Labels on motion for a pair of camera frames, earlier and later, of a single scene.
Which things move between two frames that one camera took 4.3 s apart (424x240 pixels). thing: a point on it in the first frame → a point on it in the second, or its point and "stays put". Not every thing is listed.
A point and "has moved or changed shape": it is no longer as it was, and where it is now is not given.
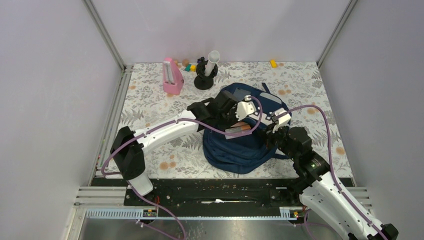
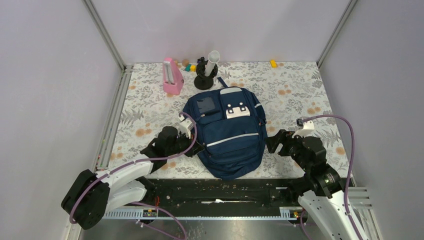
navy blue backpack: [243, 146] has moved or changed shape
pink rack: [173, 78] stays put
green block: [187, 68] stays put
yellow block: [273, 64] stays put
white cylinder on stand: [214, 57] stays put
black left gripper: [234, 120] → [196, 149]
